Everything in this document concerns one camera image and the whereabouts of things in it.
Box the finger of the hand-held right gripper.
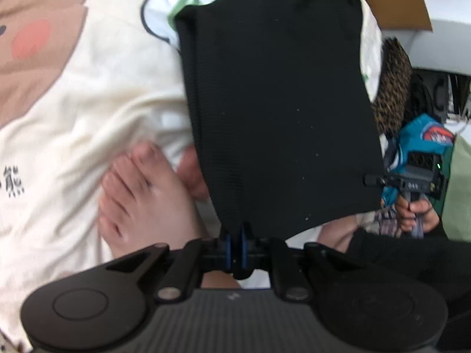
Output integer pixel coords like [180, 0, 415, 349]
[364, 174, 392, 189]

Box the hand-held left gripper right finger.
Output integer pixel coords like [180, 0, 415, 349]
[238, 222, 363, 304]

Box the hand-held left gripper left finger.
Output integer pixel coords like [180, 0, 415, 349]
[105, 232, 235, 304]

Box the black garment with bear-print lining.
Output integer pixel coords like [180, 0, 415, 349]
[173, 0, 387, 239]

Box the person's right hand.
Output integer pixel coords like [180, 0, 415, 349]
[395, 193, 441, 234]

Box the teal printed garment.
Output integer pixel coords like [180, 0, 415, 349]
[381, 114, 457, 210]

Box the pale green cloth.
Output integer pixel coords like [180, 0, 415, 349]
[440, 134, 471, 243]

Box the person's left foot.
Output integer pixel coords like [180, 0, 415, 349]
[97, 143, 210, 262]

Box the leopard-print cloth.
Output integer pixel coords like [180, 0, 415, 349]
[370, 37, 414, 135]

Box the large brown cardboard box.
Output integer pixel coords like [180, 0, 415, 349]
[353, 0, 433, 32]

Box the cream bear-print bedsheet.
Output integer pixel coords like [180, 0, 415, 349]
[0, 0, 383, 350]

